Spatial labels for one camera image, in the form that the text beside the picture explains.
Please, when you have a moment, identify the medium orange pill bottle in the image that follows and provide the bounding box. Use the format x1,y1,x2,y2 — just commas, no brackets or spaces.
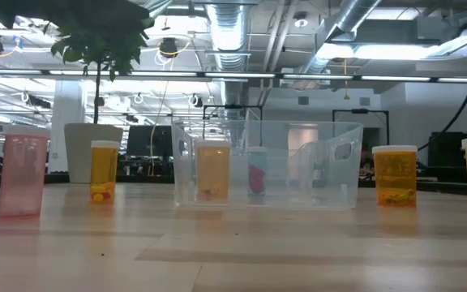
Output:
195,140,232,203

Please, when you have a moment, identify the teal bottle with red pills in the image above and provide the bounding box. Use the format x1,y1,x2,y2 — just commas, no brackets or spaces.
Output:
246,146,268,198

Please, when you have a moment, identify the small amber pill bottle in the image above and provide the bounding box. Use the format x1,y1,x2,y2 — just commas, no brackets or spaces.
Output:
90,140,121,205

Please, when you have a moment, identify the large orange pill bottle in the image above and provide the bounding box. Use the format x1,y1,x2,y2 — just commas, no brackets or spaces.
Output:
371,144,418,208

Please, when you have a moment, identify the large pink pill bottle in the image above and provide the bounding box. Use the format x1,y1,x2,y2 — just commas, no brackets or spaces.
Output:
0,124,52,220

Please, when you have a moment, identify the clear plastic bin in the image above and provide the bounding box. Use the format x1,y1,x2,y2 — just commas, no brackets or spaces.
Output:
171,118,365,211

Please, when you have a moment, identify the black monitor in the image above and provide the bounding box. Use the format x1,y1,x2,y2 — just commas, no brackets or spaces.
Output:
126,124,174,158

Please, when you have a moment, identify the beige plant pot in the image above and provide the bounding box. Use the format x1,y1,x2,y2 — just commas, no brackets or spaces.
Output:
63,122,124,184

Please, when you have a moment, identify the green leafy tree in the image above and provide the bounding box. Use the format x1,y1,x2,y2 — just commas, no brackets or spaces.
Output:
49,15,156,125

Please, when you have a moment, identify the white building column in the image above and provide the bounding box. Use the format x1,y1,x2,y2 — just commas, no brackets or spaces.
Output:
48,79,88,174

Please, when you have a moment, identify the black cabinet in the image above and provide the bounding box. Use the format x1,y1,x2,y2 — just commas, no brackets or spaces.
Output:
427,131,465,184

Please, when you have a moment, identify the black stand frame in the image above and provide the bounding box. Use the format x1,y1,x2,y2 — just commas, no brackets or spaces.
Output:
332,108,390,163
202,104,264,148

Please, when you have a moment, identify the pale yellow hanging cord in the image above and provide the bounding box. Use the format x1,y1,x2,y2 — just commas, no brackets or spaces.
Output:
148,54,172,176

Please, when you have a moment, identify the silver round air duct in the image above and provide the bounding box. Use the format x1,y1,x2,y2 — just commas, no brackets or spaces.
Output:
205,2,251,72

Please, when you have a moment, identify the silver spiral air duct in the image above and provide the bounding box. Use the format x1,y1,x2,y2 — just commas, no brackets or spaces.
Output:
293,0,383,76

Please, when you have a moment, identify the grey rectangular air duct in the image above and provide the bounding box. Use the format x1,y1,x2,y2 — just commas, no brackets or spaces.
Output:
354,18,445,45

